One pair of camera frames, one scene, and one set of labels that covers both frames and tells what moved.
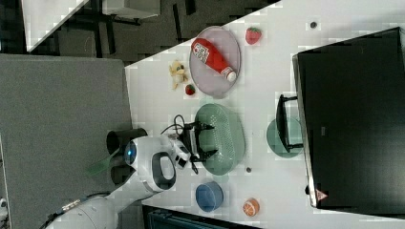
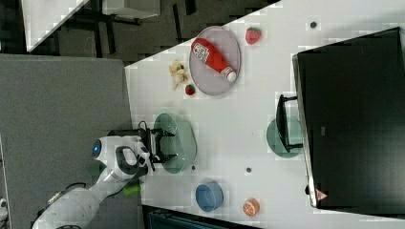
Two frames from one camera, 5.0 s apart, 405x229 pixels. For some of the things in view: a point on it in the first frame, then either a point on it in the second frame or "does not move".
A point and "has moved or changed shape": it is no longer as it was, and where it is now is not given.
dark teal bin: [153, 218] does not move
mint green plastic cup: [295, 136] does not move
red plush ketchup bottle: [210, 55] does not move
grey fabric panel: [56, 114] does not move
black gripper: [188, 136] → [146, 134]
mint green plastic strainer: [226, 136] has moved or changed shape
